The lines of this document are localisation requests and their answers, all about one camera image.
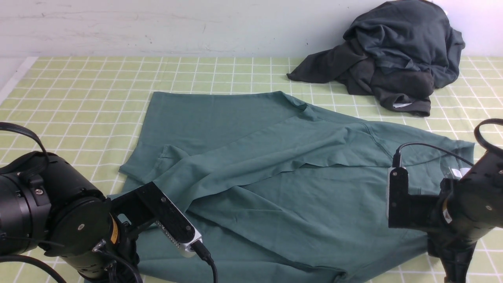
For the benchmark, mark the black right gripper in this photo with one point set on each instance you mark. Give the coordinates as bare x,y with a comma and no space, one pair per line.
468,209

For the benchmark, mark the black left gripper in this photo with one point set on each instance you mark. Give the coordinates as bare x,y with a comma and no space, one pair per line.
91,240

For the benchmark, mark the green long-sleeved shirt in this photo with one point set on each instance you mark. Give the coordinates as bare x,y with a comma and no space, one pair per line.
282,191

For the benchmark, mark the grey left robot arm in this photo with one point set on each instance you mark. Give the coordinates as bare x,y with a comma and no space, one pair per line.
47,203

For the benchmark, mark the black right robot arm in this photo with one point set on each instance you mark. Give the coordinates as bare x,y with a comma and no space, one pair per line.
489,167

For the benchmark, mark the green checkered tablecloth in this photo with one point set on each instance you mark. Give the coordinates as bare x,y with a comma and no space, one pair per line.
89,110

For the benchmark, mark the dark grey crumpled sweatshirt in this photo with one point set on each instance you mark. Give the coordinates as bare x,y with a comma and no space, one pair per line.
411,35

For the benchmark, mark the dark brown crumpled garment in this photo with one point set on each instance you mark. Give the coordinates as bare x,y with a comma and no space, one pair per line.
401,90

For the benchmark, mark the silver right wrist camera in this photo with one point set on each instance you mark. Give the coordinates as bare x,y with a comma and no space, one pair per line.
406,211

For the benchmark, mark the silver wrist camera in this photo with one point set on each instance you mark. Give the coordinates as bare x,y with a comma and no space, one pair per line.
406,211
148,205

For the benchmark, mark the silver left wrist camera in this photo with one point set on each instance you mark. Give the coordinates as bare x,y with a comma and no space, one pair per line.
148,205

